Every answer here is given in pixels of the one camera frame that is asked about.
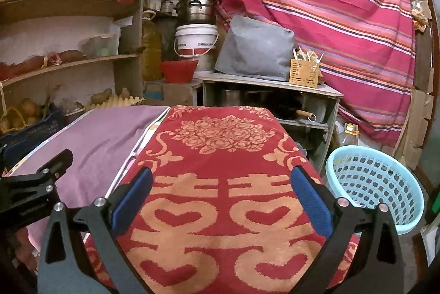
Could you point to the pink striped cloth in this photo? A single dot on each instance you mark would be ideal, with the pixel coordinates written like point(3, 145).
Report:
point(326, 12)

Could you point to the steel stock pot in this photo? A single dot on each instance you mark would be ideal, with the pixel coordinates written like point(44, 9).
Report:
point(197, 10)

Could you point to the bundle of chopsticks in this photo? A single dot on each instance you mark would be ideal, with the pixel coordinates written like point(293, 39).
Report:
point(307, 55)

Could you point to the brown cardboard box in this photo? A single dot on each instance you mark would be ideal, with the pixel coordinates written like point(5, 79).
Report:
point(175, 93)

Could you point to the grey fabric bag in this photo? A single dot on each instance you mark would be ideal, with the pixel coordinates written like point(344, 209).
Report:
point(254, 46)

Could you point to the light blue plastic basket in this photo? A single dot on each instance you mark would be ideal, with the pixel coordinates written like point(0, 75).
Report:
point(347, 173)

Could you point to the red mesh produce bag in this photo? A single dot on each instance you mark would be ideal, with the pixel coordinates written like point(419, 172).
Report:
point(37, 62)

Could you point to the cardboard wall sheets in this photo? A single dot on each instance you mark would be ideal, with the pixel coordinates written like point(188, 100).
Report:
point(421, 101)

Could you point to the red plastic basin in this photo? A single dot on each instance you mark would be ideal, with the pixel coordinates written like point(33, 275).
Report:
point(178, 70)

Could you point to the red gold patterned towel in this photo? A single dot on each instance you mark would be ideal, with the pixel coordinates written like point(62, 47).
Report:
point(220, 177)

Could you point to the purple cloth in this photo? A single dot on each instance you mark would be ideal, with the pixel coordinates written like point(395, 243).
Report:
point(89, 149)

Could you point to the bamboo chopstick holder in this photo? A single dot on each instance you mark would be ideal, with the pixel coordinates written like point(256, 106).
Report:
point(304, 72)

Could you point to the yellow foam egg tray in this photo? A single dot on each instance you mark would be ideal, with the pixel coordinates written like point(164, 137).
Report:
point(113, 104)

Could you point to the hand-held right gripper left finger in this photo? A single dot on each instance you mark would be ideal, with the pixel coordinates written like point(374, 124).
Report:
point(134, 201)

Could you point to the wooden shelf unit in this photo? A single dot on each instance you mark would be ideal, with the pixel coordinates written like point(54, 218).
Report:
point(68, 7)

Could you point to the clear plastic container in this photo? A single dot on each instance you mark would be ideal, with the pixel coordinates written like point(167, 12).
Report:
point(99, 45)

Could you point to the yellow cooking oil jug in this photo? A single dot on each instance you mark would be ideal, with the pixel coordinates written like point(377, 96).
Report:
point(151, 46)

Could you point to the grey low cabinet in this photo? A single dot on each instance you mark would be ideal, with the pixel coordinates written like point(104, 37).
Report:
point(268, 82)

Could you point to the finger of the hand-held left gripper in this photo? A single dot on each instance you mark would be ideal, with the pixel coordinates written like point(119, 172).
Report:
point(51, 167)

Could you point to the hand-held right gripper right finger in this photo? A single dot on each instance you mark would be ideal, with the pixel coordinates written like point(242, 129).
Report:
point(311, 203)

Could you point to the clear bottle yellow cap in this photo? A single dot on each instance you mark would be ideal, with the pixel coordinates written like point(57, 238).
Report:
point(350, 134)

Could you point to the blue plastic crate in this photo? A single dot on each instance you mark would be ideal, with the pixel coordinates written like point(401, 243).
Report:
point(34, 132)

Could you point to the white plastic bucket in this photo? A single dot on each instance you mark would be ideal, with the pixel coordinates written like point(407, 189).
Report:
point(196, 38)

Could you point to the white jar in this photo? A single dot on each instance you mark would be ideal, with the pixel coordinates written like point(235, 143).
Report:
point(153, 1)

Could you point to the pile of potatoes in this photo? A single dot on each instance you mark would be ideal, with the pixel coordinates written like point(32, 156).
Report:
point(25, 108)

